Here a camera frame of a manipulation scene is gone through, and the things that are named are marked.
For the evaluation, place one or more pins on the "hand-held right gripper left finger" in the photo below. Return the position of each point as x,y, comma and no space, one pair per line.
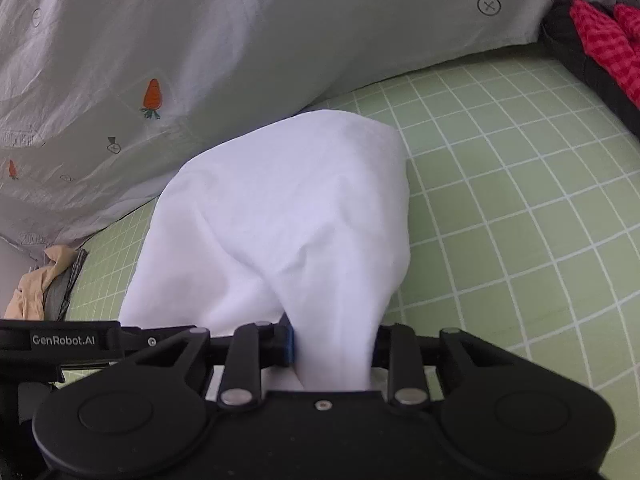
287,345

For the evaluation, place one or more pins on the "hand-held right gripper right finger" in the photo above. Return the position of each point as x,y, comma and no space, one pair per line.
402,355

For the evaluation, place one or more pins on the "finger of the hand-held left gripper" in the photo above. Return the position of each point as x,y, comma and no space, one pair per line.
150,341

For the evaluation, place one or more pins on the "white pants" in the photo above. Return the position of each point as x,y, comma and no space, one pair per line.
280,210

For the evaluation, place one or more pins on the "plaid garment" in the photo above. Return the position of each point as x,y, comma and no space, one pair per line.
62,290

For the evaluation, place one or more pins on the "beige garment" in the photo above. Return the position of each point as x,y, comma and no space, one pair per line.
30,295

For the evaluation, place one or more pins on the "grey carrot-print quilt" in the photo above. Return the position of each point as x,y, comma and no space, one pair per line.
250,35

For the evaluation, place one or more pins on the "black garment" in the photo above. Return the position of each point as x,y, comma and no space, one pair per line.
562,32

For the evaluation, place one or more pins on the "red checkered garment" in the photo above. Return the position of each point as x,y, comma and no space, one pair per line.
605,45

